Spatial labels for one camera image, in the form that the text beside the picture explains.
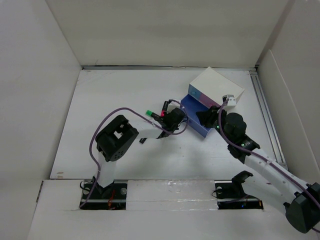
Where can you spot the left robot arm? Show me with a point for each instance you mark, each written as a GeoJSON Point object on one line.
{"type": "Point", "coordinates": [114, 140]}

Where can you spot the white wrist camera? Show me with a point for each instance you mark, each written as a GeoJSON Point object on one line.
{"type": "Point", "coordinates": [229, 100]}
{"type": "Point", "coordinates": [174, 103]}

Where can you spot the black pink highlighter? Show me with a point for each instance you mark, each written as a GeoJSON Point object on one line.
{"type": "Point", "coordinates": [164, 108]}

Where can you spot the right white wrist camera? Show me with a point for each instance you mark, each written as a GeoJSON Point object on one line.
{"type": "Point", "coordinates": [229, 100]}

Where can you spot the dark blue drawer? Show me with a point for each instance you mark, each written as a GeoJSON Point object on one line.
{"type": "Point", "coordinates": [192, 106]}

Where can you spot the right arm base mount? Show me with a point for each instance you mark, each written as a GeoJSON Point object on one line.
{"type": "Point", "coordinates": [230, 194]}

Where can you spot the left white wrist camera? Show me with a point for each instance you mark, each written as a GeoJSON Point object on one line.
{"type": "Point", "coordinates": [174, 103]}

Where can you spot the aluminium rail right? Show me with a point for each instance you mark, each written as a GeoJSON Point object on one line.
{"type": "Point", "coordinates": [272, 134]}

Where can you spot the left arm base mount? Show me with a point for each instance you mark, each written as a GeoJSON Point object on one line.
{"type": "Point", "coordinates": [112, 197]}

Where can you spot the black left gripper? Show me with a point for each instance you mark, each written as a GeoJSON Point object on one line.
{"type": "Point", "coordinates": [167, 114]}

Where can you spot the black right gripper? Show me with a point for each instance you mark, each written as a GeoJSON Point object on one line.
{"type": "Point", "coordinates": [207, 117]}

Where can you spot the pink drawer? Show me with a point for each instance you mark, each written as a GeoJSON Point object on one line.
{"type": "Point", "coordinates": [206, 101]}

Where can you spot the green cap marker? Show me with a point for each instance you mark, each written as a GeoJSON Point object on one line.
{"type": "Point", "coordinates": [149, 112]}

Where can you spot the small black flat object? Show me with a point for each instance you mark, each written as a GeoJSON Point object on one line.
{"type": "Point", "coordinates": [142, 140]}

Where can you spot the light blue drawer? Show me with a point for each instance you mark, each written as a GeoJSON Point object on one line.
{"type": "Point", "coordinates": [194, 92]}

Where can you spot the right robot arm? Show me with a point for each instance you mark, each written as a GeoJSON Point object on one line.
{"type": "Point", "coordinates": [298, 200]}

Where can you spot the white drawer cabinet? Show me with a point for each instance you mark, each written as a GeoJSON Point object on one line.
{"type": "Point", "coordinates": [215, 86]}

